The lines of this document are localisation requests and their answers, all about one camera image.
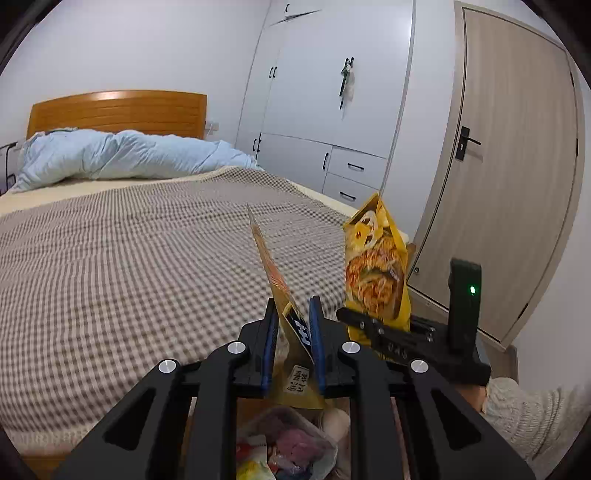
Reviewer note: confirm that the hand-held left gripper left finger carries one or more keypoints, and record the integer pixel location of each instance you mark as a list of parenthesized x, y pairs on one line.
[(270, 350)]

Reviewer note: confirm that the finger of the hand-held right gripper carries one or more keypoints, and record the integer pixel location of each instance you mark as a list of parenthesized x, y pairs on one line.
[(369, 330)]

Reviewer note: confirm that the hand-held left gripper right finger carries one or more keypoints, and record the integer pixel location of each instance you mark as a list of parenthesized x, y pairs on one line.
[(317, 350)]

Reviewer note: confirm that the yellow packet with black label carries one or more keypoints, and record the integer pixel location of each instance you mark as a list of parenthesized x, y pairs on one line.
[(288, 304)]

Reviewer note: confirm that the yellow snack packet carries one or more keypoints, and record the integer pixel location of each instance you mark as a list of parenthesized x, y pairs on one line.
[(374, 277)]

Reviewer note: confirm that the cardboard bin with floral liner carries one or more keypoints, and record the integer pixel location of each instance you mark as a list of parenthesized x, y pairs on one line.
[(323, 443)]

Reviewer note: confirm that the purple cloth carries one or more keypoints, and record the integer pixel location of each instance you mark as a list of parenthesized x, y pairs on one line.
[(295, 445)]

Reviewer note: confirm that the small red snack packet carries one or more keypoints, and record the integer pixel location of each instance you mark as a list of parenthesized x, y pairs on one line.
[(249, 450)]

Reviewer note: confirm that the person's right forearm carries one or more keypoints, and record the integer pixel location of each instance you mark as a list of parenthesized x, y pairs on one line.
[(531, 415)]

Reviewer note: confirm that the person's right white slipper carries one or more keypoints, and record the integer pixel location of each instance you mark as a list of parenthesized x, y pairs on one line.
[(334, 422)]

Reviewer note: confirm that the checkered bed cover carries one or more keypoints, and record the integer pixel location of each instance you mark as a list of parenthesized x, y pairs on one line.
[(138, 277)]

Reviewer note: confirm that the wooden door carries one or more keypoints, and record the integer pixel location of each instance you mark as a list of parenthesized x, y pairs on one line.
[(508, 138)]

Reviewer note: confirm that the white wardrobe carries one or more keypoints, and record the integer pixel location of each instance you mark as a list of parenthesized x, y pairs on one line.
[(314, 101)]

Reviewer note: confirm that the light blue duvet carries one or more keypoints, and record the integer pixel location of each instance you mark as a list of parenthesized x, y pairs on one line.
[(138, 152)]

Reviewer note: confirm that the hanging wardrobe ornament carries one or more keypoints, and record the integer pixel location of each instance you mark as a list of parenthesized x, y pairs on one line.
[(346, 83)]

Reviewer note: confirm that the wooden bed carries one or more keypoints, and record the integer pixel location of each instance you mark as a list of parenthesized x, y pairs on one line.
[(115, 113)]

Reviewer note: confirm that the bedside table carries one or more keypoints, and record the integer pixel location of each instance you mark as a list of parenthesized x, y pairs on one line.
[(9, 146)]

